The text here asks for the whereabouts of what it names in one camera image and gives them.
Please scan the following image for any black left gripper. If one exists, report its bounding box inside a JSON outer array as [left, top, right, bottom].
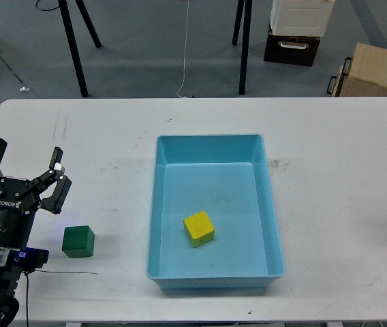
[[0, 138, 72, 249]]

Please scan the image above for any green cube block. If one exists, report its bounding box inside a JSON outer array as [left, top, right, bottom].
[[61, 225, 95, 258]]

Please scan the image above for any yellow cube block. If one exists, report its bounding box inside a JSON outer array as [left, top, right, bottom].
[[183, 211, 215, 248]]

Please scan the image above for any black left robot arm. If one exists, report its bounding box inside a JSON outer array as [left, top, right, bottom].
[[0, 138, 72, 326]]

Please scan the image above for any white storage box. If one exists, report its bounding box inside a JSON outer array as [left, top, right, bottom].
[[270, 0, 336, 37]]

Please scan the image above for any cardboard box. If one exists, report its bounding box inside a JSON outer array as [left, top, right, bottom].
[[333, 43, 387, 97]]

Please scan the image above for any black left table leg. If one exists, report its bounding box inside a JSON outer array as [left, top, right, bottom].
[[57, 0, 103, 98]]

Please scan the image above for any black table leg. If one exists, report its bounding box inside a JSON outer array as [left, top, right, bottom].
[[232, 0, 253, 95], [57, 0, 103, 98]]

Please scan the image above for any blue plastic bin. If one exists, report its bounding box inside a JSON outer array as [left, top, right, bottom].
[[146, 134, 285, 289]]

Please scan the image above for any black right table leg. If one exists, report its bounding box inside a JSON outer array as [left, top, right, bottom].
[[232, 0, 253, 95]]

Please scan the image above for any blue wrist camera module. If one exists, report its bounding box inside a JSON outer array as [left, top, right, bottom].
[[7, 247, 49, 273]]

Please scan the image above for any black cable tie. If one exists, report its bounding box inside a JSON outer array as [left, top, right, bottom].
[[36, 269, 99, 275]]

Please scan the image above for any white hanging cable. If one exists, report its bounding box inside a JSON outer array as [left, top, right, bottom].
[[176, 0, 192, 99]]

